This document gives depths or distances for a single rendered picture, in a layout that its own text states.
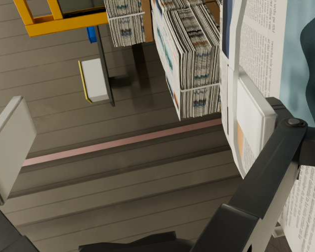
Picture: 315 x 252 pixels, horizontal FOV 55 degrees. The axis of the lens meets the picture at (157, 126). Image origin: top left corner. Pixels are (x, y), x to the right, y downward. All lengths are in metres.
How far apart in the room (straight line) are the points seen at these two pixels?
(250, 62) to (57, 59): 3.66
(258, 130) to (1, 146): 0.13
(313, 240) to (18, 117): 0.21
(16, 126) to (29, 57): 3.79
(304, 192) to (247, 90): 0.09
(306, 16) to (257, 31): 0.07
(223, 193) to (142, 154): 1.09
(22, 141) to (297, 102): 0.18
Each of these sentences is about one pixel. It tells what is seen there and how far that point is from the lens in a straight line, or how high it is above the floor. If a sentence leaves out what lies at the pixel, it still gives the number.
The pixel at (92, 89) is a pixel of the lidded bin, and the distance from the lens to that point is 3.19.
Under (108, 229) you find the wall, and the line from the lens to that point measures 3.79.
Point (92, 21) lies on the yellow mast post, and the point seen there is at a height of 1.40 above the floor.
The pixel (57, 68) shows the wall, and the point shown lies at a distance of 3.86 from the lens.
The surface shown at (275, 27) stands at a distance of 0.23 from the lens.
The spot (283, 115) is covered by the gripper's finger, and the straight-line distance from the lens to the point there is 0.17.
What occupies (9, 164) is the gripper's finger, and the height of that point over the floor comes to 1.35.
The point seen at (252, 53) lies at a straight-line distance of 0.28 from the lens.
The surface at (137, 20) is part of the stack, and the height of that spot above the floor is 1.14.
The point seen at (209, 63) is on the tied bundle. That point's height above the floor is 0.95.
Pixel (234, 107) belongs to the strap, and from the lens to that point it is 0.20.
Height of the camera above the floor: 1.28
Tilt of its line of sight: 5 degrees down
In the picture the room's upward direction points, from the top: 102 degrees counter-clockwise
